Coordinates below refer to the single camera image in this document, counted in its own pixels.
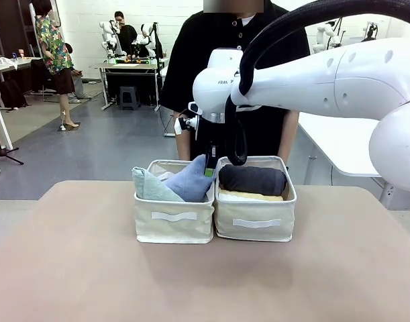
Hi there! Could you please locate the background person in black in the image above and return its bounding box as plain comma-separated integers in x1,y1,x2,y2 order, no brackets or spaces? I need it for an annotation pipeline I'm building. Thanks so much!
113,11,139,57

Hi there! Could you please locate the beige fabric storage bin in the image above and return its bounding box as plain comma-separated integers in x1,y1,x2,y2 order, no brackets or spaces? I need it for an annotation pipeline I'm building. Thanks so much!
133,159,215,244
213,155,298,243

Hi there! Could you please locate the blue cone-folded towel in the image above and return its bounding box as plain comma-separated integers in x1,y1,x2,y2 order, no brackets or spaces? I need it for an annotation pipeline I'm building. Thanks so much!
164,154,216,203

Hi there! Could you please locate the background work table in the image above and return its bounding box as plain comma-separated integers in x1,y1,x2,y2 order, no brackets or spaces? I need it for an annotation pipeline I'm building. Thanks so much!
90,61,169,110

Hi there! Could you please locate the yellow towel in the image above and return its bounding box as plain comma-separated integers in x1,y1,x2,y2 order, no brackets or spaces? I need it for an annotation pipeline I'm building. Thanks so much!
218,188,285,202

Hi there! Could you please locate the cluttered background table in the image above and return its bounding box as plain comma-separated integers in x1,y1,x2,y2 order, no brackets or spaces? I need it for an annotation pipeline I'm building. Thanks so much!
0,56,44,74

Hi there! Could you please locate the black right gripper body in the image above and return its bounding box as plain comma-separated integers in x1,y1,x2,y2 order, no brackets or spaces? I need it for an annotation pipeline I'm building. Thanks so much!
200,120,227,159

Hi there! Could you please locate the pale green towel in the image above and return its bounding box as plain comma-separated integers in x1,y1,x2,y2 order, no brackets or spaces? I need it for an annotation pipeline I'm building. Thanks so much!
132,166,185,203

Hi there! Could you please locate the black sleeved cable bundle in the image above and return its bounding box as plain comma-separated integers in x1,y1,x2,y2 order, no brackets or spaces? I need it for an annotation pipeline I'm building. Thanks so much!
223,0,410,167

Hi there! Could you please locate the white side table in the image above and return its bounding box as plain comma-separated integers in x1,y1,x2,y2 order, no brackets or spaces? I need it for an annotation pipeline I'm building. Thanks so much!
297,112,410,178

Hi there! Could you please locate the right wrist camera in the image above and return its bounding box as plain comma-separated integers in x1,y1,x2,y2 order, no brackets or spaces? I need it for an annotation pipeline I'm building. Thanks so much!
173,116,201,137

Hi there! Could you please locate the person's right forearm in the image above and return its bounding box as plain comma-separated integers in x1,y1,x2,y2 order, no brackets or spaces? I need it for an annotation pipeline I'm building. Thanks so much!
175,112,193,161

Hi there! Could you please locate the black tripod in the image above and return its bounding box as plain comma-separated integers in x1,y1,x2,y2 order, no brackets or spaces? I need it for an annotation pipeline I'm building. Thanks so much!
0,113,24,166

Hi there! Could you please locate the dark grey towel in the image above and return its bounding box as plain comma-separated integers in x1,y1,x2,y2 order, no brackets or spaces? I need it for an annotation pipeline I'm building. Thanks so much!
218,164,289,196

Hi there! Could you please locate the grey plastic stool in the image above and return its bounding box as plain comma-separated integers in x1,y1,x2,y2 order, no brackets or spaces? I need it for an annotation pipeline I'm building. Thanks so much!
119,86,141,111

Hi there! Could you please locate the person's left forearm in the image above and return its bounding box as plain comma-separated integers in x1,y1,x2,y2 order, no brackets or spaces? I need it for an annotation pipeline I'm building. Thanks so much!
278,109,300,166

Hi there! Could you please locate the person in black shirt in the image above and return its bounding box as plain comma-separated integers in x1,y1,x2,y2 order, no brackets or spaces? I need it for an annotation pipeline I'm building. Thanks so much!
159,6,311,162

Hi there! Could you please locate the person in floral shirt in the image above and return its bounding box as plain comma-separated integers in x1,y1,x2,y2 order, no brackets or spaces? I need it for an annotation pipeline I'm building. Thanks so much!
32,0,81,130

